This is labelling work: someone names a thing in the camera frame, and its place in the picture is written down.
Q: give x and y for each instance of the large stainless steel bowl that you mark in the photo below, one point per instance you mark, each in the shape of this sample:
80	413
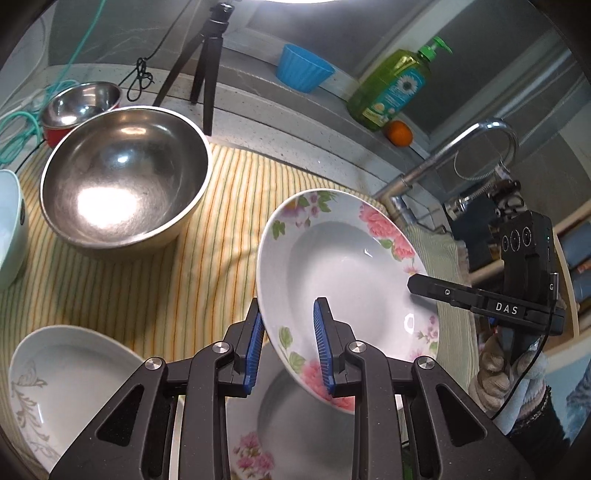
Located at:
120	184

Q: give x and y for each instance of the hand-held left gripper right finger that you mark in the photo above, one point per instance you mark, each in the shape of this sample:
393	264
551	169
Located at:
322	353

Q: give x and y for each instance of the pale blue bowl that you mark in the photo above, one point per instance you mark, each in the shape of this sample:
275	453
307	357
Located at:
11	230

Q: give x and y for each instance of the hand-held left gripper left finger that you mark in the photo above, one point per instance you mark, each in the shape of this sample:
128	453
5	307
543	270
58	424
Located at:
254	353

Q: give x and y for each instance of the wooden rack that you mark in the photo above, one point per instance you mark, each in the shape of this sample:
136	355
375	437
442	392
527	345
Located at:
565	258

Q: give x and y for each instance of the small steel bowl red base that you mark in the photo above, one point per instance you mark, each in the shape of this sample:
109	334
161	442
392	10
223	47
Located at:
78	104

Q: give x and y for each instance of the chrome faucet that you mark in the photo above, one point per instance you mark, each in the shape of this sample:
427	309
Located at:
415	173

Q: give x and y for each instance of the person's right forearm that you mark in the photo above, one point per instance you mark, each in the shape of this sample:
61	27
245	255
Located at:
540	431

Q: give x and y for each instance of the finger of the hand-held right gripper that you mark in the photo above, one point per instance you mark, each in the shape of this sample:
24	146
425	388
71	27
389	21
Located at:
461	297

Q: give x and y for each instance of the white plate grey leaf print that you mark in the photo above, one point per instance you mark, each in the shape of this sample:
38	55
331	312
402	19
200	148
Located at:
74	383

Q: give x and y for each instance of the person's right hand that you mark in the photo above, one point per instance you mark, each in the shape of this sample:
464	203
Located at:
491	383

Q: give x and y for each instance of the black tripod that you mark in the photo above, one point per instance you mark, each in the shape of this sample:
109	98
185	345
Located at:
207	92

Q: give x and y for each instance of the pink floral white plate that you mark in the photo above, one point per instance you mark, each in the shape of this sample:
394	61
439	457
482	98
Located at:
341	258
286	424

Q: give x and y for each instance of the green dish soap bottle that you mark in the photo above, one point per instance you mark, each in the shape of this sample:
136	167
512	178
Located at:
388	87

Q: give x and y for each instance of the green striped dish towel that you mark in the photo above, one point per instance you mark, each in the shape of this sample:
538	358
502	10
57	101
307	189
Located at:
443	249

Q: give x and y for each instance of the blue ribbed cup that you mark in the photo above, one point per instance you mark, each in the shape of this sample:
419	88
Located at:
302	69

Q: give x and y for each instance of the orange fruit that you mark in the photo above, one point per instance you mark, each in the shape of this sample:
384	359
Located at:
399	134

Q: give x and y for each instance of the yellow striped cloth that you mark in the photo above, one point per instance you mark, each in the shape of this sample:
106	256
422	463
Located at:
207	277

